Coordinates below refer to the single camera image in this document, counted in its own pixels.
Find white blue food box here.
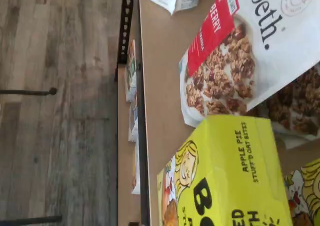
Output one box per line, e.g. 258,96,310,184
128,101,139,143

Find brown shelf board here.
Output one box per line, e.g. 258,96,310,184
117,67,141,226
138,0,320,226

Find white red granola bag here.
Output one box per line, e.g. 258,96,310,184
264,65,320,150
178,0,320,127

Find thin black rod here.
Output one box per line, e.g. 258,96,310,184
0,214,63,224
0,87,58,96

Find black metal shelf frame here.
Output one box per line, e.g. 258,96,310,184
114,0,152,226

